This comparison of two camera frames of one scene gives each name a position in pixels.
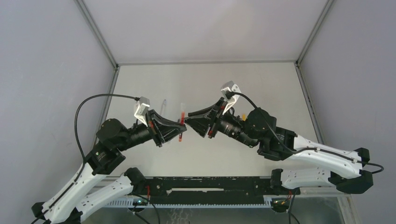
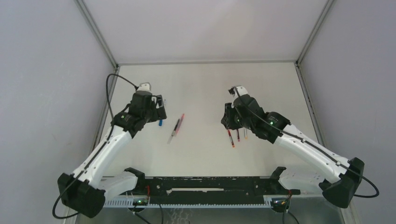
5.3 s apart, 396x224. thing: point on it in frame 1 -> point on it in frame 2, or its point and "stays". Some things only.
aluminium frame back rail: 203,62 stays
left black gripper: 162,128 -> 159,114
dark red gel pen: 182,122 -> 232,143
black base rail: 204,190 stays
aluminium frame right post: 302,82 stays
